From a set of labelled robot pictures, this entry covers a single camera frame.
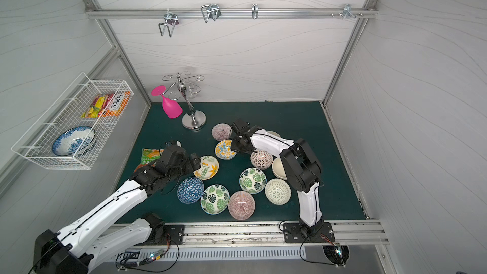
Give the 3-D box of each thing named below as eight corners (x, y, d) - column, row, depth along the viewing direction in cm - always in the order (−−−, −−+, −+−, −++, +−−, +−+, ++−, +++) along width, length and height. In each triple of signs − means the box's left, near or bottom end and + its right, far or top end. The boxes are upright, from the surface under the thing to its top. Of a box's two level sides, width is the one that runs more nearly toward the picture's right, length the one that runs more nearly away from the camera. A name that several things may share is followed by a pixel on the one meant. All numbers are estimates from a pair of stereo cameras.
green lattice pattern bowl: (265, 205, 82) (266, 201, 78) (264, 182, 89) (264, 178, 85) (291, 205, 82) (292, 201, 78) (287, 182, 89) (289, 178, 85)
